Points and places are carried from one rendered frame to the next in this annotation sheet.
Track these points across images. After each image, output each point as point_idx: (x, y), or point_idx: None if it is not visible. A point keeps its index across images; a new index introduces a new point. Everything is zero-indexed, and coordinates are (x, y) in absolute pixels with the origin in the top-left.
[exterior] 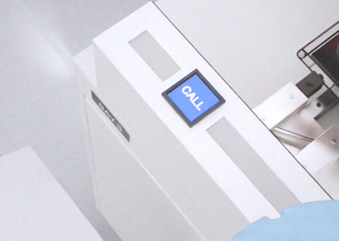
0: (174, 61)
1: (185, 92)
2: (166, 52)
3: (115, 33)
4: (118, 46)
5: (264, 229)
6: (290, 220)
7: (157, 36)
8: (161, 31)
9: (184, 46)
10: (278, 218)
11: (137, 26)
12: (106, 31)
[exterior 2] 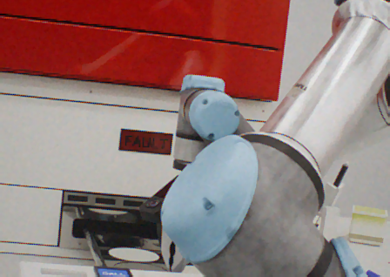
0: (76, 273)
1: (106, 273)
2: (66, 271)
3: (28, 273)
4: (41, 276)
5: None
6: None
7: (50, 267)
8: (49, 266)
9: (70, 266)
10: None
11: (34, 268)
12: (22, 274)
